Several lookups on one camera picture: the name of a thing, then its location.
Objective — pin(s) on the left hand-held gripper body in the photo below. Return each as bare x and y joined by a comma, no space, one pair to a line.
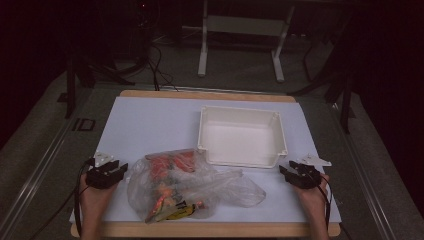
98,180

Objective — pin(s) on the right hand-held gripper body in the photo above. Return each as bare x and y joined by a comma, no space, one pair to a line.
308,178

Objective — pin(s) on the red snack packet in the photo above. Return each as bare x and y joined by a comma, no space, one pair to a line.
170,161

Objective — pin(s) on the orange red chip packet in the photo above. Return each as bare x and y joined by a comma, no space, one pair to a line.
160,203

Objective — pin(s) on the white plastic bin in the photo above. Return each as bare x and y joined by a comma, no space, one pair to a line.
241,140

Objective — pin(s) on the clear plastic bag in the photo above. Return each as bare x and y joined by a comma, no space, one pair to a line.
216,190

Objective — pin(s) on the yellow snack packet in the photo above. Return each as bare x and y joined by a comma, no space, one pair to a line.
183,211

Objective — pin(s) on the person's left hand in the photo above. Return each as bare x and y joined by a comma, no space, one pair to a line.
95,200

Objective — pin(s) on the person's right hand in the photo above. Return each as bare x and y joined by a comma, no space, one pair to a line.
311,200

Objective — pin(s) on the white table mat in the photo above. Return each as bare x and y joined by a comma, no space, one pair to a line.
150,123

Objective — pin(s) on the black metal stand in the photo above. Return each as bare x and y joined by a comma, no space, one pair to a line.
346,106
70,90

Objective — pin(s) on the wooden table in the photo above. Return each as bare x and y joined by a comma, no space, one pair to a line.
206,230

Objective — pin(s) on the white metal stand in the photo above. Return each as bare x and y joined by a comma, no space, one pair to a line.
243,26

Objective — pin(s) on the metal floor rail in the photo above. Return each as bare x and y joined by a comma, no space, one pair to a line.
36,176
363,173

